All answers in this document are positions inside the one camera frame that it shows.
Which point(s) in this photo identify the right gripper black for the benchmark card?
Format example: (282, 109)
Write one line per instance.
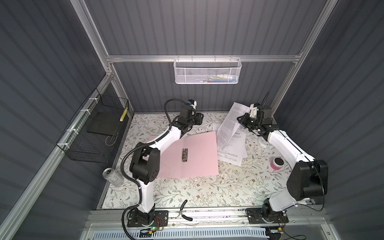
(245, 117)

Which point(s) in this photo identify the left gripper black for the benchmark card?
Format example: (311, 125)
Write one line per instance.
(198, 119)

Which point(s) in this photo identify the printed white paper sheet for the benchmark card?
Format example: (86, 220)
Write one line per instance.
(230, 124)

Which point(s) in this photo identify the pink file folder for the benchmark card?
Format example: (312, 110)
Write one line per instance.
(202, 157)

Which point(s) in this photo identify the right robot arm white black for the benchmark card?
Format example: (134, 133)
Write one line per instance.
(308, 178)

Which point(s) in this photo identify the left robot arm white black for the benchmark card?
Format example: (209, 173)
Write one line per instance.
(145, 163)

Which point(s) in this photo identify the metal folder clip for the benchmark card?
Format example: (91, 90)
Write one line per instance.
(185, 155)

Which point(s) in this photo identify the white round tape dispenser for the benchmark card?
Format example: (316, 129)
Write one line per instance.
(265, 144)

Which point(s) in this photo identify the white paper sheet underneath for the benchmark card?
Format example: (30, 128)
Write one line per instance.
(235, 151)

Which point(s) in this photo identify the pink tape roll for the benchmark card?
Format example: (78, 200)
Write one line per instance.
(277, 163)

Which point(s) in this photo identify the pens in white basket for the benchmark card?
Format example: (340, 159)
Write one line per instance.
(218, 79)

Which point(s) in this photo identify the yellow marker in basket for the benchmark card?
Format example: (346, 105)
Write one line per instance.
(123, 115)

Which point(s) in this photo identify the black pad in basket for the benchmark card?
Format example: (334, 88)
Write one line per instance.
(105, 124)

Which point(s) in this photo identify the silver drink can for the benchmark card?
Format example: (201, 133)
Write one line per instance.
(113, 177)

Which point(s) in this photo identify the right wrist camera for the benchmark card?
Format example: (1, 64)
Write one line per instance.
(255, 111)

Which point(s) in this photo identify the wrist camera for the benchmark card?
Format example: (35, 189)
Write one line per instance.
(255, 111)
(192, 103)

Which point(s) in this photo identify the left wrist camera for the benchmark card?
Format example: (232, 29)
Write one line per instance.
(192, 103)

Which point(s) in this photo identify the white wire mesh basket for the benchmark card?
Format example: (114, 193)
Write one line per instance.
(186, 71)

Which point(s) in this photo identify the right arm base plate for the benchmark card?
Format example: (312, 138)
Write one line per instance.
(265, 216)

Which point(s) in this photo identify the black wire mesh basket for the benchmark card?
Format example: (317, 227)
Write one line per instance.
(79, 145)

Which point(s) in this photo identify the black handled pliers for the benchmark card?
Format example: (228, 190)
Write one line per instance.
(181, 212)

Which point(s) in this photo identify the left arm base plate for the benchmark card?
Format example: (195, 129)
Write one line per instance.
(155, 218)

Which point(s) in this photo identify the white ventilated cable duct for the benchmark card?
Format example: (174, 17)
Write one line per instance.
(203, 233)

